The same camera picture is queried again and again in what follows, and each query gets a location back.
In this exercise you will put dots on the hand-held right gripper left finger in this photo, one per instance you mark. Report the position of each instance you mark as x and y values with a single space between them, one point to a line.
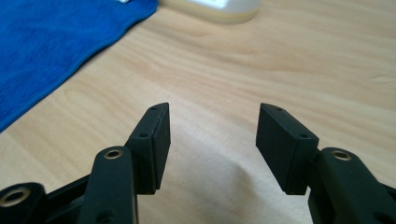
146 155

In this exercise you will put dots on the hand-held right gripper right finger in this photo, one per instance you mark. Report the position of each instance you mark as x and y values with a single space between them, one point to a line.
289 152

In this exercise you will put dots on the blue cloth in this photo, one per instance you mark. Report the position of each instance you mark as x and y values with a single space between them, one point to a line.
53 43

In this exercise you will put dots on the white round container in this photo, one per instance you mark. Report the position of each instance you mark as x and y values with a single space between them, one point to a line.
218 11

